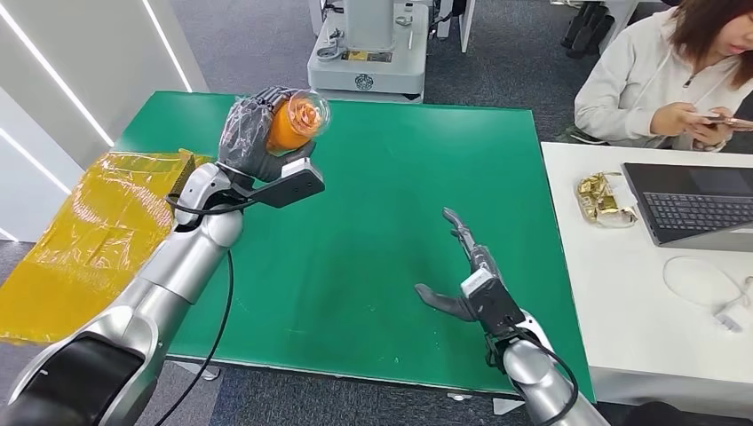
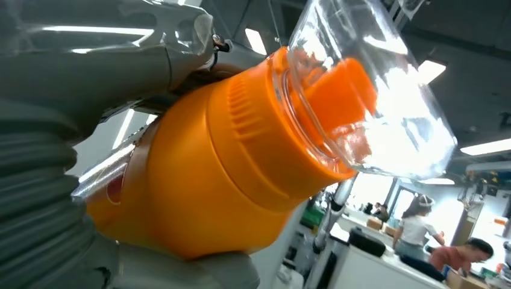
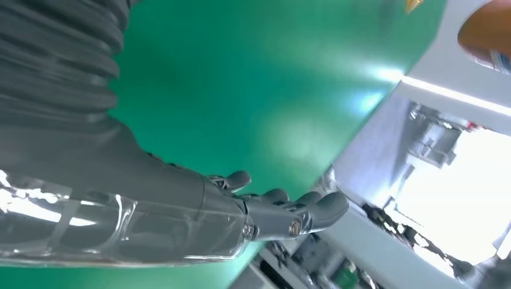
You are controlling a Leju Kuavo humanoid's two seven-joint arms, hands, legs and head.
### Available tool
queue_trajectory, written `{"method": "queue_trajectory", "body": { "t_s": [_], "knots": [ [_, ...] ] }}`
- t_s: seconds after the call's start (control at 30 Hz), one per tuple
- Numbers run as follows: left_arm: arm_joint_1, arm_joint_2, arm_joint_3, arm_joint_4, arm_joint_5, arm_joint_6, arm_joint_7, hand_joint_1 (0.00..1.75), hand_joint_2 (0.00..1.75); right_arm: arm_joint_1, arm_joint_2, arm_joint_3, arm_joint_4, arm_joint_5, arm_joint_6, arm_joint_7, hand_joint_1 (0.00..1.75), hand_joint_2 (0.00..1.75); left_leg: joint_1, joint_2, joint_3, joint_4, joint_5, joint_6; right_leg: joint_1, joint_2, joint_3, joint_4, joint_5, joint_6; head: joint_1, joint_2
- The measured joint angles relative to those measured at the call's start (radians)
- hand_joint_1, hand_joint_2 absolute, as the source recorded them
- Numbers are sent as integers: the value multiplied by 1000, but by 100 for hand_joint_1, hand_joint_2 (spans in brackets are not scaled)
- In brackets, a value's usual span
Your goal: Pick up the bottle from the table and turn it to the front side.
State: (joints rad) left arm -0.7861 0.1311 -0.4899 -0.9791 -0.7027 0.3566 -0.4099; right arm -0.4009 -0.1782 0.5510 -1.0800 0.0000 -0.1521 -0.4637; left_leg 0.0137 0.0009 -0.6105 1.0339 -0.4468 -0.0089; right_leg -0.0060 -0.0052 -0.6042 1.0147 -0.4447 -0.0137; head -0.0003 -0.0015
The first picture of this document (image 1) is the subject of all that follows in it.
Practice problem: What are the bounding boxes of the person's left hand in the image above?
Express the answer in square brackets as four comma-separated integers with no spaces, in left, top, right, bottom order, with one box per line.
[685,106,736,147]

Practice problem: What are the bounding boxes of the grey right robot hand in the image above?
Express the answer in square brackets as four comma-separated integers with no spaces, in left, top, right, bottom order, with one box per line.
[414,207,503,324]

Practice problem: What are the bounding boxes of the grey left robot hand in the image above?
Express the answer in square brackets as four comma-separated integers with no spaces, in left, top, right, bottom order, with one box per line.
[217,85,320,184]

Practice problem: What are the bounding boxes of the person's right hand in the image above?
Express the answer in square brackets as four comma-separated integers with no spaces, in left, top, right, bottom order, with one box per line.
[649,101,707,138]

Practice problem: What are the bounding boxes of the orange plastic bottle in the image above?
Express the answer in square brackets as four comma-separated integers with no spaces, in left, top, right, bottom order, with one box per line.
[265,88,332,158]

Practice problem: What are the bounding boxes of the smartphone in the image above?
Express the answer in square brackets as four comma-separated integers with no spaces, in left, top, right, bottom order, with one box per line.
[696,114,753,133]

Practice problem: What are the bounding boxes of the person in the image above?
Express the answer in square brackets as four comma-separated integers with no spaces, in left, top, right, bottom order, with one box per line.
[574,0,753,154]

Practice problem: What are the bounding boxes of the dark grey laptop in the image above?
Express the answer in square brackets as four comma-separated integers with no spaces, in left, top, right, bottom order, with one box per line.
[621,162,753,254]

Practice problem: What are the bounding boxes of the gold foil wrapper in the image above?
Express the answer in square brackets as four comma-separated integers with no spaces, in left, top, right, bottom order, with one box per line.
[575,170,640,230]

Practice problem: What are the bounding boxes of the black chair base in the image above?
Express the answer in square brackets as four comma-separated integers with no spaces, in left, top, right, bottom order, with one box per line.
[560,0,616,60]

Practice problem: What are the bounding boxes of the white desk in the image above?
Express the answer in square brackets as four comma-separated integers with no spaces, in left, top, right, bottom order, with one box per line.
[540,141,753,422]

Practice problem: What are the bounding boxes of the yellow taped cardboard box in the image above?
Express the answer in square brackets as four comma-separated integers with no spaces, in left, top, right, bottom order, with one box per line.
[0,149,213,347]

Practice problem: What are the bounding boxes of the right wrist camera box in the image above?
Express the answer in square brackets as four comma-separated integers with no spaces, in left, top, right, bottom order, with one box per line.
[459,267,527,341]

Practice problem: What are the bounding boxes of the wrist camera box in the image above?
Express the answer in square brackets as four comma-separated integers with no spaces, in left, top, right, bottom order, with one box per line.
[249,156,327,210]
[459,267,527,341]

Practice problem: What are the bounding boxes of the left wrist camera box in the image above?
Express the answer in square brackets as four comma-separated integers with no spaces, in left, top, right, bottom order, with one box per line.
[249,156,327,210]

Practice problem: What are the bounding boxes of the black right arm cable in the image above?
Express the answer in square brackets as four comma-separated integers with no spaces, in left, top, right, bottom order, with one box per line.
[484,325,582,426]

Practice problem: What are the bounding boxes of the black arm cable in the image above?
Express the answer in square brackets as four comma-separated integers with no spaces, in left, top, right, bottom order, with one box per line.
[153,193,261,426]
[484,325,582,426]

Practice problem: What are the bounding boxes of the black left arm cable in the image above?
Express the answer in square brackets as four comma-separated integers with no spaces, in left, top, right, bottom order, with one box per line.
[153,193,261,426]

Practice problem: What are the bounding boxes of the white cable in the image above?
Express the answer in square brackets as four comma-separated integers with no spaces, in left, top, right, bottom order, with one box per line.
[662,255,753,335]

